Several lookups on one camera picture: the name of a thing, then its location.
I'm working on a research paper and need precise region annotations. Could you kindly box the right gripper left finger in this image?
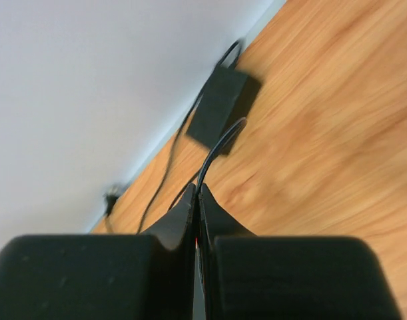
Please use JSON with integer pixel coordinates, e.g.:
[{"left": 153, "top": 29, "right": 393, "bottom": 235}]
[{"left": 0, "top": 184, "right": 195, "bottom": 319}]

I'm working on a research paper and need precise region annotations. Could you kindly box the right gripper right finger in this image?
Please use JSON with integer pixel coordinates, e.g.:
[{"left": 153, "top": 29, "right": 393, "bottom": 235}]
[{"left": 198, "top": 185, "right": 402, "bottom": 319}]

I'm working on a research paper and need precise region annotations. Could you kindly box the large adapter black cord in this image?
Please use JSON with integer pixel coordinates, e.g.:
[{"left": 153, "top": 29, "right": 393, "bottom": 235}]
[{"left": 136, "top": 39, "right": 248, "bottom": 234}]

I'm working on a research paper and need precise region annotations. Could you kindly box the large black power adapter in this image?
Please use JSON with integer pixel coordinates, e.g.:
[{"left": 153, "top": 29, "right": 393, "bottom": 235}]
[{"left": 186, "top": 67, "right": 262, "bottom": 149}]

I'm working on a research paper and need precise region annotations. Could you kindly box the black wall plug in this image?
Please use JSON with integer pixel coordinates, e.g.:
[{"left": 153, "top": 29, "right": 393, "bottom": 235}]
[{"left": 104, "top": 185, "right": 123, "bottom": 217}]

